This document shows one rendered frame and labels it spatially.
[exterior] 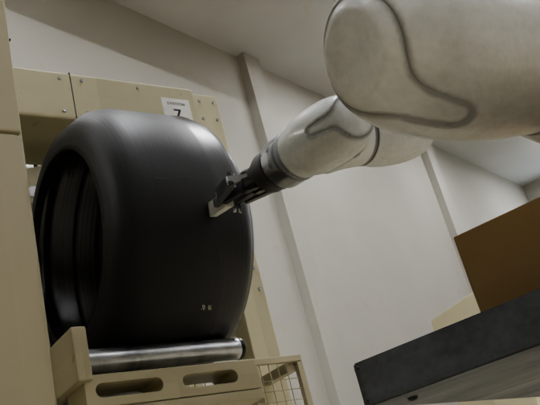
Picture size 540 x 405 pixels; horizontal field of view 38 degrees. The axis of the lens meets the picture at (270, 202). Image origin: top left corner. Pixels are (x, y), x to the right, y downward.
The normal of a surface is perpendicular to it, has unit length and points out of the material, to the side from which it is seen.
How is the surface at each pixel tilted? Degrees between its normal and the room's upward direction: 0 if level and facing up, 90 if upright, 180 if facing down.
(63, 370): 90
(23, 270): 90
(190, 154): 76
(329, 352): 90
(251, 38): 180
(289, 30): 180
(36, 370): 90
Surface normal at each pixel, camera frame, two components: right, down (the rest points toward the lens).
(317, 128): -0.69, 0.07
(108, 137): -0.29, -0.62
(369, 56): -0.83, 0.15
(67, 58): 0.73, -0.43
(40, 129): 0.24, 0.89
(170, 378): 0.52, -0.46
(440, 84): 0.14, 0.48
